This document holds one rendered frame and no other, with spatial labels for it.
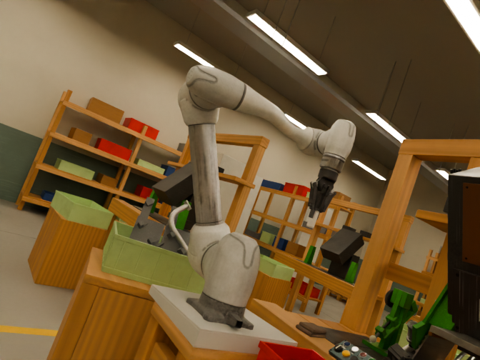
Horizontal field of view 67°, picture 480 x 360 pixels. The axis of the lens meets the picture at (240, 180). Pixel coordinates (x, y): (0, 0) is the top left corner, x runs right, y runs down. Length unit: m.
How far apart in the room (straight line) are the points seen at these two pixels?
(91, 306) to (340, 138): 1.20
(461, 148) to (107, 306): 1.75
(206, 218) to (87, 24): 6.84
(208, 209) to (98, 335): 0.72
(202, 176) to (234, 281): 0.40
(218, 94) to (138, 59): 6.92
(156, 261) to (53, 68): 6.26
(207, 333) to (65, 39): 7.09
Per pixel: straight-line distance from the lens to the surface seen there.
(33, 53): 7.67
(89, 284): 1.65
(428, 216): 1.82
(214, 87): 1.20
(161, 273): 1.75
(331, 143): 1.46
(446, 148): 2.06
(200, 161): 1.33
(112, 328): 1.71
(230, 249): 1.19
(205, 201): 1.34
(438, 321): 1.43
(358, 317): 2.07
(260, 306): 1.66
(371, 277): 2.05
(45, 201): 7.13
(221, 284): 1.19
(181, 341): 1.14
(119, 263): 1.72
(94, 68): 7.82
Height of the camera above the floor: 1.23
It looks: 5 degrees up
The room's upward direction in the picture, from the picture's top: 21 degrees clockwise
